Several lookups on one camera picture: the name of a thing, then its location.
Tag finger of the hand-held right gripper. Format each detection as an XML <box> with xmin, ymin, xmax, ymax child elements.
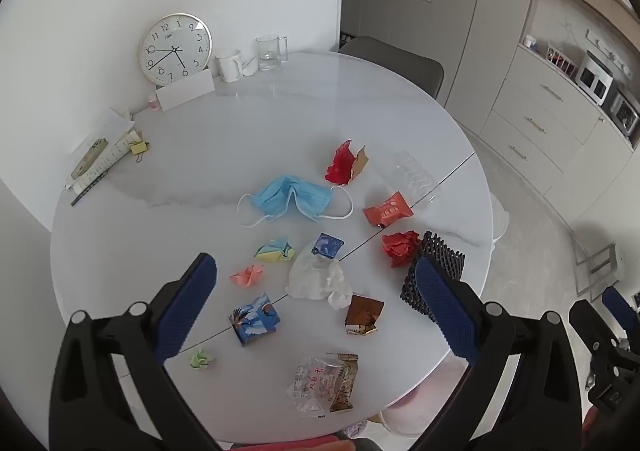
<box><xmin>601</xmin><ymin>287</ymin><xmax>640</xmax><ymax>337</ymax></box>
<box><xmin>569</xmin><ymin>299</ymin><xmax>621</xmax><ymax>372</ymax></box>

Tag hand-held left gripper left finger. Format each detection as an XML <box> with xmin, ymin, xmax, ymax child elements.
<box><xmin>48</xmin><ymin>252</ymin><xmax>223</xmax><ymax>451</ymax></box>

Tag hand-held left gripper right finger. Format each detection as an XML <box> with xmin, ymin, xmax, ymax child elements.
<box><xmin>415</xmin><ymin>256</ymin><xmax>588</xmax><ymax>451</ymax></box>

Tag green paper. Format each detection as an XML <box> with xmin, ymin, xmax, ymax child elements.
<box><xmin>189</xmin><ymin>347</ymin><xmax>218</xmax><ymax>371</ymax></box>

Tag black foam net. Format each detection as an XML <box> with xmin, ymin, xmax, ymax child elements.
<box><xmin>400</xmin><ymin>231</ymin><xmax>466</xmax><ymax>322</ymax></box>

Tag pink paper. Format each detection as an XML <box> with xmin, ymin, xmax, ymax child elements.
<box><xmin>230</xmin><ymin>263</ymin><xmax>265</xmax><ymax>289</ymax></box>

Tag blue printed paper box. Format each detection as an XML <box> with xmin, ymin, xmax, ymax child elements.
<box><xmin>229</xmin><ymin>292</ymin><xmax>282</xmax><ymax>347</ymax></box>

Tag red paper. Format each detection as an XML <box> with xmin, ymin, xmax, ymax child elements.
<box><xmin>381</xmin><ymin>231</ymin><xmax>421</xmax><ymax>270</ymax></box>

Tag brown foil wrapper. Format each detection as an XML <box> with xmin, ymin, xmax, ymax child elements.
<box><xmin>345</xmin><ymin>294</ymin><xmax>385</xmax><ymax>336</ymax></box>

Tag white waste bin with trash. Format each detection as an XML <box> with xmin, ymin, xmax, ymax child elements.
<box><xmin>380</xmin><ymin>371</ymin><xmax>471</xmax><ymax>438</ymax></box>

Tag yellow blue paper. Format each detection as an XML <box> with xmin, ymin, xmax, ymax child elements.
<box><xmin>254</xmin><ymin>238</ymin><xmax>296</xmax><ymax>264</ymax></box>

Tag orange snack packet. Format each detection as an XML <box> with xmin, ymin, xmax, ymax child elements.
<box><xmin>363</xmin><ymin>196</ymin><xmax>415</xmax><ymax>228</ymax></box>

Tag white plastic bag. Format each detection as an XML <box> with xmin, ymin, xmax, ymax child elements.
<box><xmin>285</xmin><ymin>240</ymin><xmax>354</xmax><ymax>310</ymax></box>

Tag blue candy wrapper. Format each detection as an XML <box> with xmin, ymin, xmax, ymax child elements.
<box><xmin>311</xmin><ymin>233</ymin><xmax>345</xmax><ymax>260</ymax></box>

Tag clear printed snack wrapper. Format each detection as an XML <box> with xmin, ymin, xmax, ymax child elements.
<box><xmin>286</xmin><ymin>352</ymin><xmax>360</xmax><ymax>418</ymax></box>

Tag blue face mask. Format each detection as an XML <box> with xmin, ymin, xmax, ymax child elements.
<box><xmin>236</xmin><ymin>174</ymin><xmax>354</xmax><ymax>227</ymax></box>

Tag red foil wrapper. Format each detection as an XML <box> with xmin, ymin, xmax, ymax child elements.
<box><xmin>325</xmin><ymin>141</ymin><xmax>372</xmax><ymax>186</ymax></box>

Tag dark pencil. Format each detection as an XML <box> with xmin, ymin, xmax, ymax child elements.
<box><xmin>70</xmin><ymin>171</ymin><xmax>108</xmax><ymax>206</ymax></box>

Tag white printed paper strip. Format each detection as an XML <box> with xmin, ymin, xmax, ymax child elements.
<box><xmin>64</xmin><ymin>131</ymin><xmax>143</xmax><ymax>194</ymax></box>

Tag green patterned pouch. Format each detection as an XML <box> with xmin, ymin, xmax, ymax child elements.
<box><xmin>70</xmin><ymin>138</ymin><xmax>108</xmax><ymax>180</ymax></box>

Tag silver microwave oven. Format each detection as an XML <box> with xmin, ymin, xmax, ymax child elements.
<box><xmin>602</xmin><ymin>88</ymin><xmax>640</xmax><ymax>136</ymax></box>

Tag white paper sheets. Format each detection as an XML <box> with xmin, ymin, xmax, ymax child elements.
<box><xmin>70</xmin><ymin>107</ymin><xmax>133</xmax><ymax>166</ymax></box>

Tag grey drawer cabinet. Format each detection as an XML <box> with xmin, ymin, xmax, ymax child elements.
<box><xmin>480</xmin><ymin>46</ymin><xmax>640</xmax><ymax>196</ymax></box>

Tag white card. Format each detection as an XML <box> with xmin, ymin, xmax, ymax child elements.
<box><xmin>155</xmin><ymin>68</ymin><xmax>216</xmax><ymax>112</ymax></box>

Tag white toaster oven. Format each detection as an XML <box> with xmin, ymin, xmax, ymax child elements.
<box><xmin>575</xmin><ymin>51</ymin><xmax>615</xmax><ymax>106</ymax></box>

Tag white mug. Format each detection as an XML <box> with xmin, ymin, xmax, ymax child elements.
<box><xmin>215</xmin><ymin>49</ymin><xmax>256</xmax><ymax>83</ymax></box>

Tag grey chair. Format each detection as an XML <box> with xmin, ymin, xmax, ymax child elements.
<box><xmin>337</xmin><ymin>36</ymin><xmax>445</xmax><ymax>99</ymax></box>

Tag clear glass mug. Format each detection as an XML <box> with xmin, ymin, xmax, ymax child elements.
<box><xmin>255</xmin><ymin>34</ymin><xmax>290</xmax><ymax>72</ymax></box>

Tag tall grey cabinet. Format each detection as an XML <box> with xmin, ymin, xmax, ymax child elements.
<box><xmin>430</xmin><ymin>0</ymin><xmax>541</xmax><ymax>132</ymax></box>

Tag metal frame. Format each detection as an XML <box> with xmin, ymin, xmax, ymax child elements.
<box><xmin>575</xmin><ymin>243</ymin><xmax>621</xmax><ymax>299</ymax></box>

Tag round white wall clock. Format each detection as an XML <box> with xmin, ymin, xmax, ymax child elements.
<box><xmin>137</xmin><ymin>13</ymin><xmax>213</xmax><ymax>86</ymax></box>

